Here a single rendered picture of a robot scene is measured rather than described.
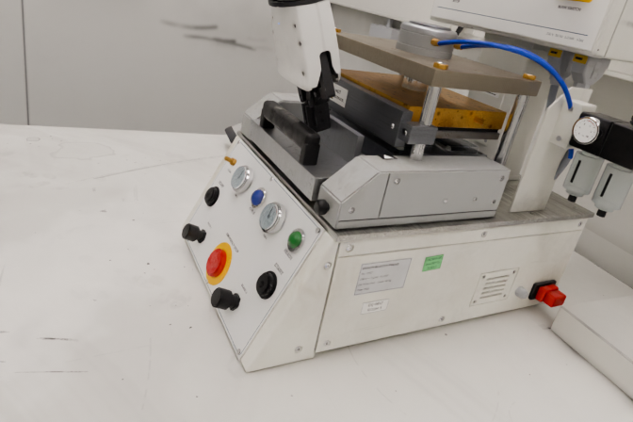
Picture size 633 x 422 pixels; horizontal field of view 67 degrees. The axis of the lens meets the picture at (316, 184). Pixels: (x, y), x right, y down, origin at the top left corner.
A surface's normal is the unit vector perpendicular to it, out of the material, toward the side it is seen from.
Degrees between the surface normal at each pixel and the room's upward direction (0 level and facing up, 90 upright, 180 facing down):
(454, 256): 90
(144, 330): 0
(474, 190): 90
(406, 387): 0
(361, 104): 90
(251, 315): 65
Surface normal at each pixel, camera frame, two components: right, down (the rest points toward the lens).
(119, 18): 0.38, 0.42
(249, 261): -0.72, -0.36
